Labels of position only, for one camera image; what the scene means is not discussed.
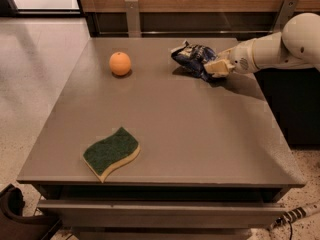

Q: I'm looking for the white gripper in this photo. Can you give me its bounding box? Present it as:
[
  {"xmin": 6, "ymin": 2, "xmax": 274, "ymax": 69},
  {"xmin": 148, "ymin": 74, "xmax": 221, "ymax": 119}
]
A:
[{"xmin": 204, "ymin": 39, "xmax": 258, "ymax": 78}]

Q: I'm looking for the blue chip bag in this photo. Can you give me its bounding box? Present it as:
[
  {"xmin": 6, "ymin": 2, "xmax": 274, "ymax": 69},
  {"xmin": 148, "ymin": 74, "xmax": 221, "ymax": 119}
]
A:
[{"xmin": 171, "ymin": 40, "xmax": 217, "ymax": 82}]

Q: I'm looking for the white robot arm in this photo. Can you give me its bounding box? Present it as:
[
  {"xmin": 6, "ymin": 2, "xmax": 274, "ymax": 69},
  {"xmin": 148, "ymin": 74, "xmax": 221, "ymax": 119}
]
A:
[{"xmin": 204, "ymin": 13, "xmax": 320, "ymax": 78}]

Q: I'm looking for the green and yellow sponge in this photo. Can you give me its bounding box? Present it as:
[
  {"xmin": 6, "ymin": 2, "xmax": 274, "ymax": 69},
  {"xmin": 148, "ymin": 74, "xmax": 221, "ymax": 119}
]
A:
[{"xmin": 83, "ymin": 127, "xmax": 140, "ymax": 183}]

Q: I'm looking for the orange fruit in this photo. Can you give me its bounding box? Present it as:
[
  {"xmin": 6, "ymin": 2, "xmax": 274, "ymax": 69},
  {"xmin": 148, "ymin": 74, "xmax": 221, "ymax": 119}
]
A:
[{"xmin": 109, "ymin": 52, "xmax": 131, "ymax": 76}]

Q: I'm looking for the dark chair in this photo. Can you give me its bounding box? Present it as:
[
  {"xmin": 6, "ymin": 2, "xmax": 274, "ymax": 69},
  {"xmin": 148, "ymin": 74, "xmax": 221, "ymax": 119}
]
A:
[{"xmin": 0, "ymin": 184, "xmax": 62, "ymax": 240}]

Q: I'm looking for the right metal bracket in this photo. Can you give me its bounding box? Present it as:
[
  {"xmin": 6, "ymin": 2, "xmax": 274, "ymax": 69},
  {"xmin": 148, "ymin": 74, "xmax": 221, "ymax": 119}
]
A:
[{"xmin": 271, "ymin": 0, "xmax": 300, "ymax": 33}]

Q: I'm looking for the metal bracket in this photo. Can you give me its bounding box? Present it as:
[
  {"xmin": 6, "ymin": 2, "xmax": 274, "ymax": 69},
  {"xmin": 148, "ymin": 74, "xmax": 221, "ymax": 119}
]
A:
[
  {"xmin": 125, "ymin": 0, "xmax": 142, "ymax": 38},
  {"xmin": 271, "ymin": 0, "xmax": 300, "ymax": 33}
]

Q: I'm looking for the left metal bracket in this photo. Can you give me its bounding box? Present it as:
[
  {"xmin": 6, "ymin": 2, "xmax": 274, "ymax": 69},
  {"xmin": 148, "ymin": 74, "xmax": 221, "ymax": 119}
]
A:
[{"xmin": 125, "ymin": 0, "xmax": 142, "ymax": 38}]

